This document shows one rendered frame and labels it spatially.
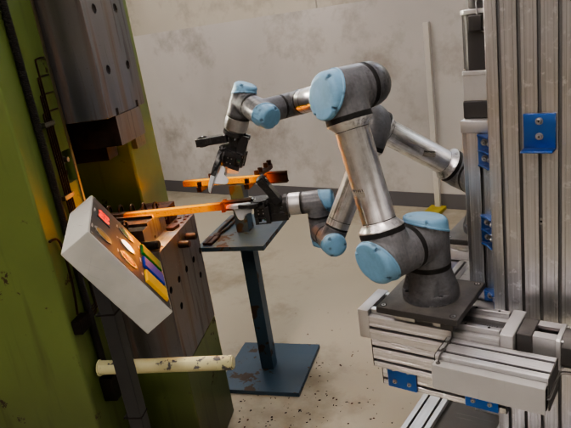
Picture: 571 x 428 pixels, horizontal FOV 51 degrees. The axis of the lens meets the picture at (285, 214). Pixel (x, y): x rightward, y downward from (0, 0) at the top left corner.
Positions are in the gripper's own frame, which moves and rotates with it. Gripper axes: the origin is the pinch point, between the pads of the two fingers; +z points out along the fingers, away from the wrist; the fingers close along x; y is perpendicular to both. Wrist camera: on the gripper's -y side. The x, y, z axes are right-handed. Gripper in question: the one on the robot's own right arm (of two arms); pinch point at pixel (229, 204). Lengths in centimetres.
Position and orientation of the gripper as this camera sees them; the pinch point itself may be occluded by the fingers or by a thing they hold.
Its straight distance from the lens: 204.2
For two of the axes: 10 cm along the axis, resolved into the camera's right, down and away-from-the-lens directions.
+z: -9.8, 1.0, 2.0
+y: 1.5, 9.4, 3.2
